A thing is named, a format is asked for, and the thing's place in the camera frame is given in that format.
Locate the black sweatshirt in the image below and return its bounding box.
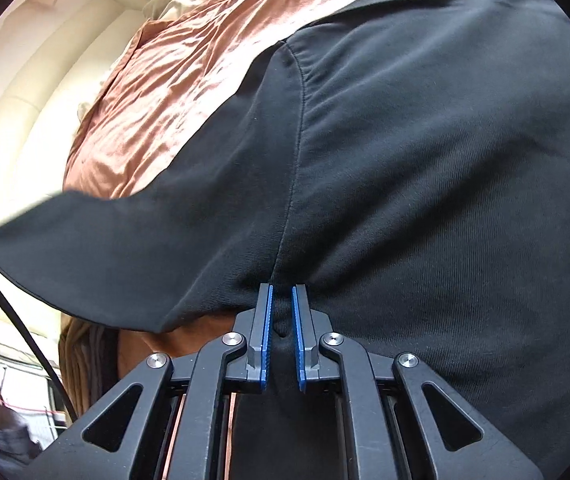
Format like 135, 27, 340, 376
0, 0, 570, 479

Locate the black cable at left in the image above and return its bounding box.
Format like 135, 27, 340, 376
0, 245, 79, 424

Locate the cream padded headboard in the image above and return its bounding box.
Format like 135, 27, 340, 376
0, 0, 149, 220

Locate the orange bed sheet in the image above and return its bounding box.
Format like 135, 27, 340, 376
58, 0, 436, 411

